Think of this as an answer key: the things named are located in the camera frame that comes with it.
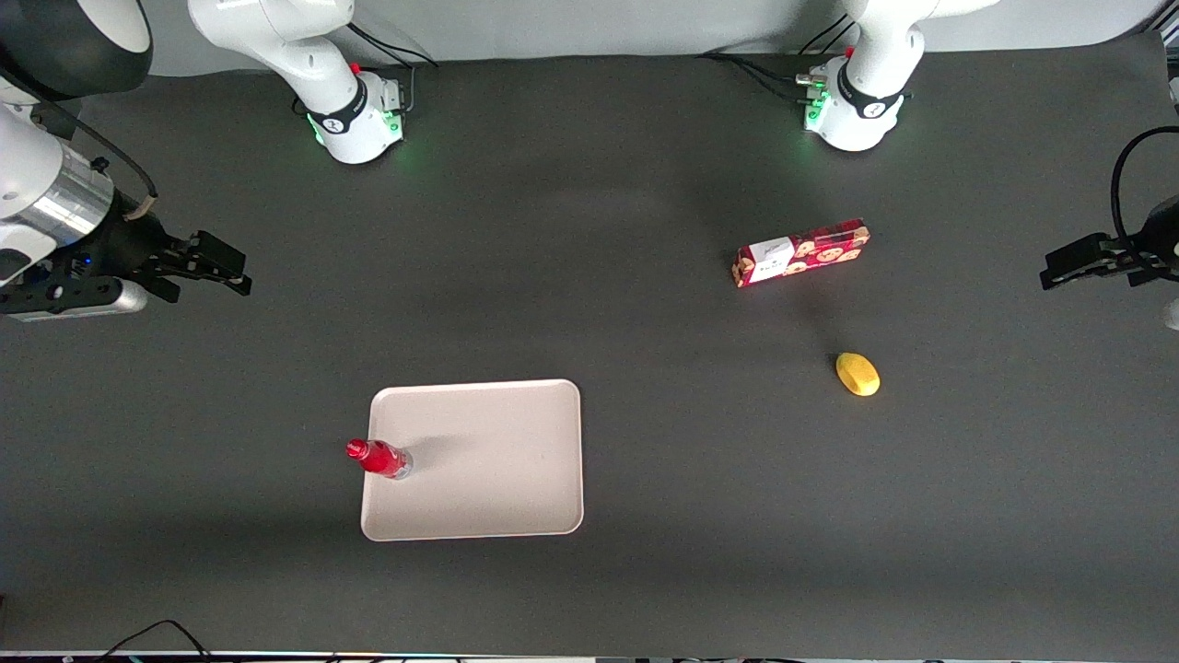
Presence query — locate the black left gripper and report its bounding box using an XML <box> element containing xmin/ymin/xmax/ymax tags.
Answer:
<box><xmin>1040</xmin><ymin>195</ymin><xmax>1179</xmax><ymax>292</ymax></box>

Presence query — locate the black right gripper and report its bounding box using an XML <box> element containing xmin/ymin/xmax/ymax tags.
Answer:
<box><xmin>88</xmin><ymin>212</ymin><xmax>253</xmax><ymax>307</ymax></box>

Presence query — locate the red coke bottle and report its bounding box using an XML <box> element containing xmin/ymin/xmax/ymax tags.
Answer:
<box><xmin>345</xmin><ymin>438</ymin><xmax>414</xmax><ymax>482</ymax></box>

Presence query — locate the beige plastic tray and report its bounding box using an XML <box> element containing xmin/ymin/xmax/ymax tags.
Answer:
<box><xmin>360</xmin><ymin>378</ymin><xmax>586</xmax><ymax>542</ymax></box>

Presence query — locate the yellow lemon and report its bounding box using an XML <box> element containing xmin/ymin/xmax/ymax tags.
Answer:
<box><xmin>835</xmin><ymin>352</ymin><xmax>881</xmax><ymax>398</ymax></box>

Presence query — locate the red cookie box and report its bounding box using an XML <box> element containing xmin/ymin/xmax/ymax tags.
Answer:
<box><xmin>731</xmin><ymin>217</ymin><xmax>872</xmax><ymax>289</ymax></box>

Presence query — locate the dark grey table mat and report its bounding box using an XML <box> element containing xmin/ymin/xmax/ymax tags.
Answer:
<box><xmin>0</xmin><ymin>32</ymin><xmax>1179</xmax><ymax>660</ymax></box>

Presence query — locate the black looped cable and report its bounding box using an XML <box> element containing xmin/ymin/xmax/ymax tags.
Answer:
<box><xmin>1110</xmin><ymin>125</ymin><xmax>1179</xmax><ymax>248</ymax></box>

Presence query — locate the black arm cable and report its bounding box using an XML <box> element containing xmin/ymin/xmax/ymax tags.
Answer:
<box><xmin>0</xmin><ymin>66</ymin><xmax>160</xmax><ymax>222</ymax></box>

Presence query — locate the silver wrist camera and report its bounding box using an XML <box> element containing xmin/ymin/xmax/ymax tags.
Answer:
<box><xmin>0</xmin><ymin>274</ymin><xmax>150</xmax><ymax>324</ymax></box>

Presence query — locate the black cable at table edge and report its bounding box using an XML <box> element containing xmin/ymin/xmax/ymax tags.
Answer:
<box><xmin>90</xmin><ymin>619</ymin><xmax>215</xmax><ymax>663</ymax></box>

